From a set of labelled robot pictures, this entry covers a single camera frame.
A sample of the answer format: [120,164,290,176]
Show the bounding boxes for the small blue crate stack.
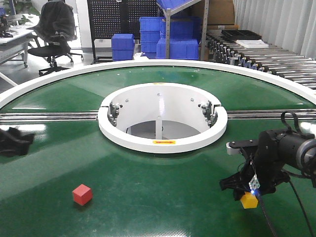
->
[111,34,135,61]

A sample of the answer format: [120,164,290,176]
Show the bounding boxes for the grey office desk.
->
[0,14,41,87]

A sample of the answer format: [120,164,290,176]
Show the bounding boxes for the white inner ring housing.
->
[97,82,228,154]

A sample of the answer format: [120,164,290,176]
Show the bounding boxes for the cardboard boxes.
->
[191,0,239,32]

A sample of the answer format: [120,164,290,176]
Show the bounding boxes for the blue crates under rack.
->
[169,17,201,60]

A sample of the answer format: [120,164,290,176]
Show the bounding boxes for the black compartment tray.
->
[221,30,262,40]

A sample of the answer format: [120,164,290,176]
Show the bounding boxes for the white outer table rim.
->
[0,59,316,108]

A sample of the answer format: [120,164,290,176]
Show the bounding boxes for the metal rack frame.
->
[156,0,209,61]

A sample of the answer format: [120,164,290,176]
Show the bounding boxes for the white foam sheet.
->
[236,39,269,49]

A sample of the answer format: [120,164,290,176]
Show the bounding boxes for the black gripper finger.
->
[0,127,35,157]

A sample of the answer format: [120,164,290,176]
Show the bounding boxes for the metal roller conveyor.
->
[206,30,316,90]

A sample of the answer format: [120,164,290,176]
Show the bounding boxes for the tall blue crate stack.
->
[139,16,164,53]

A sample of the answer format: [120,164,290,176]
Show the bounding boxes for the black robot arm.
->
[219,129,316,200]

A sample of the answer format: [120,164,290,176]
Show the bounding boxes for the yellow toy brick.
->
[240,192,258,209]

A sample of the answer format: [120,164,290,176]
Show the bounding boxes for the black pegboard panel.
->
[87,0,159,64]

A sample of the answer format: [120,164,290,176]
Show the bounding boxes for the black cable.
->
[256,180,313,237]

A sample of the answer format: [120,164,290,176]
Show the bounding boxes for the red cube block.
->
[72,184,93,206]

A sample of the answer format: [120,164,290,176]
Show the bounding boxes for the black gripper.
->
[219,129,290,200]

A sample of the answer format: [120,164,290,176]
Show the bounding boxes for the black office chair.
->
[28,0,77,76]

